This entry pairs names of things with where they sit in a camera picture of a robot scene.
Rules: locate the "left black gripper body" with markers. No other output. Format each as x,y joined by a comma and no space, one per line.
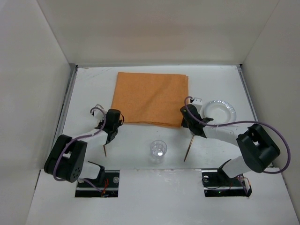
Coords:
110,135

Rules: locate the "white round plate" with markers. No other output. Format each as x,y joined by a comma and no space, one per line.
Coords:
220,111

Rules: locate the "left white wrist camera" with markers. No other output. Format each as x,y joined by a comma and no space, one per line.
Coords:
98,112

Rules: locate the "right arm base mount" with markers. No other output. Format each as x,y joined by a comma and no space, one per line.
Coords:
217,184

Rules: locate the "copper spoon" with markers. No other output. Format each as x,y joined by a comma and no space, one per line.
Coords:
189,147

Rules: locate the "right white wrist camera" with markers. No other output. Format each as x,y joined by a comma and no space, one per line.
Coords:
197,103

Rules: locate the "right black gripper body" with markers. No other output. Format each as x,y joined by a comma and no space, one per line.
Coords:
195,131

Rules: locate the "orange cloth placemat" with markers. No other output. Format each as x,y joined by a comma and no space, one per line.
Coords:
145,98

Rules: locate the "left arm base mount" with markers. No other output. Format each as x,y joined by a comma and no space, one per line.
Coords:
103,185

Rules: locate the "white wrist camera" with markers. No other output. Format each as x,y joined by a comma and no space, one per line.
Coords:
98,112
197,103

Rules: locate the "clear drinking glass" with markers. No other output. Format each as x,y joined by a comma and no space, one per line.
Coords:
158,149

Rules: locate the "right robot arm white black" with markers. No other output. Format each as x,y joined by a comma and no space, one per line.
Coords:
257,148

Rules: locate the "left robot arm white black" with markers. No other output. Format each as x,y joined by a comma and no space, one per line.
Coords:
67,159

